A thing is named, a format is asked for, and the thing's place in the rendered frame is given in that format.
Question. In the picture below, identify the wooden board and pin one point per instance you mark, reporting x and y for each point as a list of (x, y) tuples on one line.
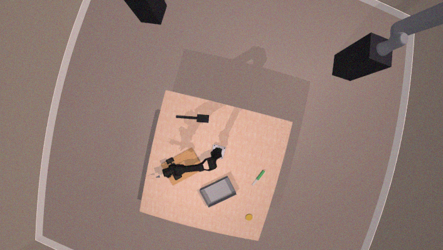
[(186, 158)]

